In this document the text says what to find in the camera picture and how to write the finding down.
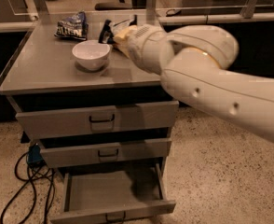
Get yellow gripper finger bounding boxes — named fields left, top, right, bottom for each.
left=114, top=44, right=130, bottom=58
left=114, top=25, right=137, bottom=44

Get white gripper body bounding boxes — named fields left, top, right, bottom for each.
left=128, top=24, right=174, bottom=75

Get dark blueberry rxbar wrapper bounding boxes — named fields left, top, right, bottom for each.
left=98, top=15, right=137, bottom=45

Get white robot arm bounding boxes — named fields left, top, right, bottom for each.
left=113, top=24, right=274, bottom=143

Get grey top drawer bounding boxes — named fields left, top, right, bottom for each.
left=16, top=101, right=178, bottom=139

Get grey drawer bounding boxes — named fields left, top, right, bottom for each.
left=41, top=138, right=171, bottom=168
left=50, top=161, right=176, bottom=224
left=16, top=101, right=178, bottom=139

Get grey drawer cabinet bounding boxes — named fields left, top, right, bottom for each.
left=0, top=9, right=185, bottom=224

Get grey middle drawer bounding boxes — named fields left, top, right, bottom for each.
left=41, top=138, right=171, bottom=168

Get dark counter cabinets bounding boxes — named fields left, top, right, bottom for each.
left=0, top=21, right=274, bottom=122

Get grey bottom drawer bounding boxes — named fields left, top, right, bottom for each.
left=50, top=161, right=176, bottom=224

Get white ceramic bowl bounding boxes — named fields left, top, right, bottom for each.
left=72, top=40, right=111, bottom=71

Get blue chip bag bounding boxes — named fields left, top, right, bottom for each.
left=54, top=11, right=89, bottom=40

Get blue power box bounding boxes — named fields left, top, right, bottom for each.
left=26, top=145, right=45, bottom=167

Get black floor cables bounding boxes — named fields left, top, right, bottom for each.
left=0, top=151, right=56, bottom=224

